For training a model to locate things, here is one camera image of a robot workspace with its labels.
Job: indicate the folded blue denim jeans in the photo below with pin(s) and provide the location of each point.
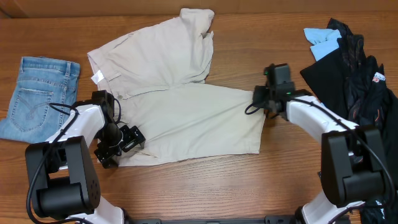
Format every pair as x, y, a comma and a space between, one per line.
40, 81

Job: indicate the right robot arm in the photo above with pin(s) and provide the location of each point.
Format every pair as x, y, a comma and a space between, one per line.
353, 164

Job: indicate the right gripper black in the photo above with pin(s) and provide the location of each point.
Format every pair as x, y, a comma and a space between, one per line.
257, 96

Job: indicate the beige khaki shorts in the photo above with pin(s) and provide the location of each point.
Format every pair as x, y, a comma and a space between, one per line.
158, 75

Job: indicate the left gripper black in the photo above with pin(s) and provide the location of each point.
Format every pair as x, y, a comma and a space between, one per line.
132, 137

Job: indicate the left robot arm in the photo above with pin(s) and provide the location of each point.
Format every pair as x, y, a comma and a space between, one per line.
63, 183

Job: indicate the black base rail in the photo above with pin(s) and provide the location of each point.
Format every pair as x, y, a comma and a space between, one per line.
211, 221

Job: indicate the black patterned garment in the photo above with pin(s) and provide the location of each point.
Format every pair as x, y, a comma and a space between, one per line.
353, 85

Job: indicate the light blue garment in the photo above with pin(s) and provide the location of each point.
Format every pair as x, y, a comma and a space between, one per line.
323, 41

